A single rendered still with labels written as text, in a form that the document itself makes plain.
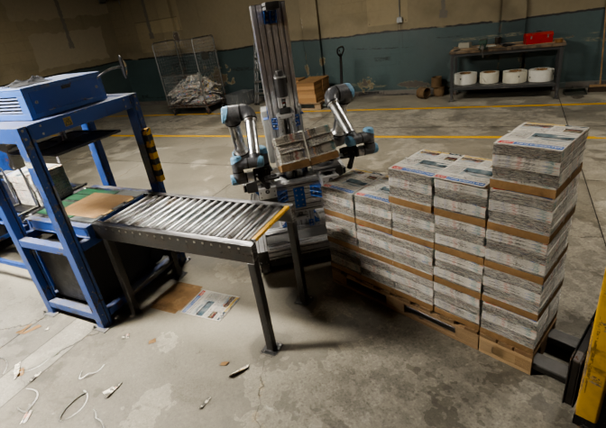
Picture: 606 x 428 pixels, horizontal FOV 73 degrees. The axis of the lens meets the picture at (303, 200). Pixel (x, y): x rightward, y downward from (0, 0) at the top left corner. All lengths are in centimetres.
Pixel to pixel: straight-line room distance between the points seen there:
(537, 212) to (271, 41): 211
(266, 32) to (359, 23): 631
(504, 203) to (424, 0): 722
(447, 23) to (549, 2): 168
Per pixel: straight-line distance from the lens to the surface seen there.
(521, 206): 216
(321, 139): 266
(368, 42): 940
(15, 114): 329
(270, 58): 323
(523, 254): 228
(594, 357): 223
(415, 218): 249
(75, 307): 369
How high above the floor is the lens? 196
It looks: 25 degrees down
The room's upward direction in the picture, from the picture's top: 8 degrees counter-clockwise
